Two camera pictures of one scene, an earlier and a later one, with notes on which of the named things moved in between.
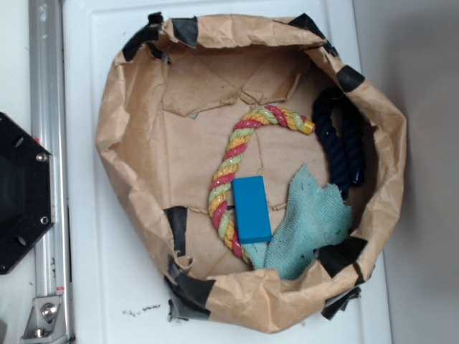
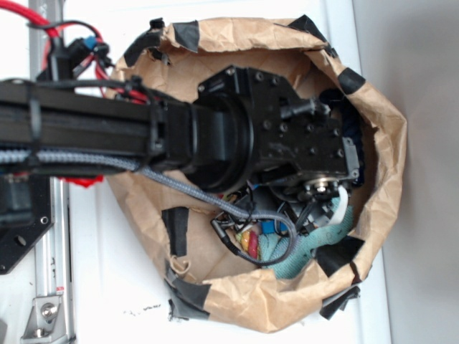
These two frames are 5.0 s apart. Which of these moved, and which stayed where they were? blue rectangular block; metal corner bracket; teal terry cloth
Moved: blue rectangular block
Stayed: metal corner bracket; teal terry cloth
